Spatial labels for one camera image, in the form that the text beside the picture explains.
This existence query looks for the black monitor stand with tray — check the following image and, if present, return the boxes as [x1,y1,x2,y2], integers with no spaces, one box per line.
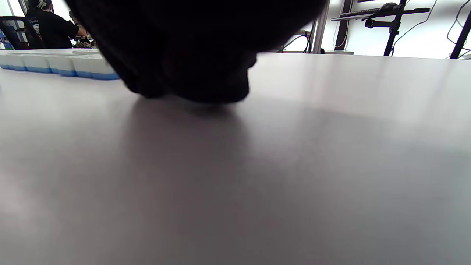
[449,10,471,59]
[331,0,431,57]

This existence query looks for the person's right hand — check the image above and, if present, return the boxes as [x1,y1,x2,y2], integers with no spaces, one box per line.
[64,0,328,103]

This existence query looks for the black office chair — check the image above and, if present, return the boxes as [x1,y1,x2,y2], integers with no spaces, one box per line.
[0,16,45,50]

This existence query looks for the aluminium profile frame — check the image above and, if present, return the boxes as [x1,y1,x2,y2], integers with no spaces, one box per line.
[312,0,330,54]

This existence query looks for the black keyboard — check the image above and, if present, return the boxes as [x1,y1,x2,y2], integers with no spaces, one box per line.
[339,8,381,19]

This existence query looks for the white standing desk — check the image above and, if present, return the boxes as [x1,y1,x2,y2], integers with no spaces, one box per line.
[278,49,354,56]

